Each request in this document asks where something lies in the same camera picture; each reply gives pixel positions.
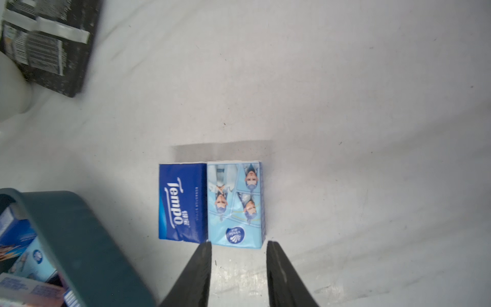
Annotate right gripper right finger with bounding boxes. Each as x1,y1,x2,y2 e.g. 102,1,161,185
266,240,318,306

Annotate white ceramic bowl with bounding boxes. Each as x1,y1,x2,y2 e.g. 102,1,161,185
0,53,32,122

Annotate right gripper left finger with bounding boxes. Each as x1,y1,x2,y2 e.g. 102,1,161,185
160,242,212,307

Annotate black snack packet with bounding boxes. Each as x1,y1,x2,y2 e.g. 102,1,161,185
1,1,103,98

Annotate dark blue Tempo tissue pack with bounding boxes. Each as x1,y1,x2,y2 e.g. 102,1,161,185
159,163,208,244

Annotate light blue Vinda tissue pack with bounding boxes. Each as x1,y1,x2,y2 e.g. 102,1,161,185
207,161,265,249

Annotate teal plastic storage box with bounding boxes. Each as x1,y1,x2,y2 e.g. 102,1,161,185
1,188,157,306

